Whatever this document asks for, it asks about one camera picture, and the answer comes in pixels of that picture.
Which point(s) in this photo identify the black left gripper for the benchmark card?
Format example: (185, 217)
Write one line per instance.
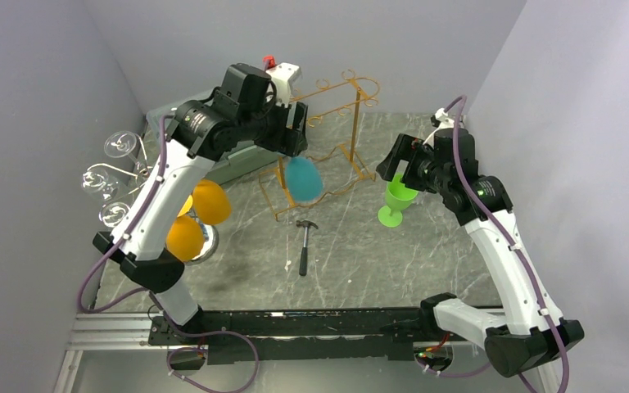
(288, 141)

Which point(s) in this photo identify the clear glass chrome rack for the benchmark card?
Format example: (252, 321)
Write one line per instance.
(100, 184)
(113, 213)

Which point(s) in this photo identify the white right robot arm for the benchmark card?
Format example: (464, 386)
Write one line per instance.
(532, 330)

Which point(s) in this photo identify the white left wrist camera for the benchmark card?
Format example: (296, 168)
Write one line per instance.
(283, 75)

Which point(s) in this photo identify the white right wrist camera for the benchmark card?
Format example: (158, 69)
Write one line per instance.
(440, 120)

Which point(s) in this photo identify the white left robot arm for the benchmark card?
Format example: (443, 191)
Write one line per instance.
(137, 244)

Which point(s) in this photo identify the orange wine glass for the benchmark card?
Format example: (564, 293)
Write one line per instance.
(185, 239)
(209, 201)

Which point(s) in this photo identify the green wine glass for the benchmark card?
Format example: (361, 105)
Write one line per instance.
(398, 197)

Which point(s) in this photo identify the clear plastic storage box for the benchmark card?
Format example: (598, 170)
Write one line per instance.
(246, 157)

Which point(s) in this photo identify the black handled hammer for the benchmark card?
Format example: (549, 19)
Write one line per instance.
(307, 225)

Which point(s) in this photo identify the clear glass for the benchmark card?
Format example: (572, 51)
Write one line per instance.
(121, 144)

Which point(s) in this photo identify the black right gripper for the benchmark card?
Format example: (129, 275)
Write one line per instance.
(414, 150)

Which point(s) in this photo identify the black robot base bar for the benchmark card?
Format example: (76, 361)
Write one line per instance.
(229, 336)

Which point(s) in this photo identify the chrome tree glass rack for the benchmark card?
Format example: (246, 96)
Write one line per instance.
(131, 184)

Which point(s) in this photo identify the blue wine glass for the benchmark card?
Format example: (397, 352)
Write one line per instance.
(303, 180)

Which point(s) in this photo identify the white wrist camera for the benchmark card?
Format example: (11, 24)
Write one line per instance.
(283, 75)
(440, 120)

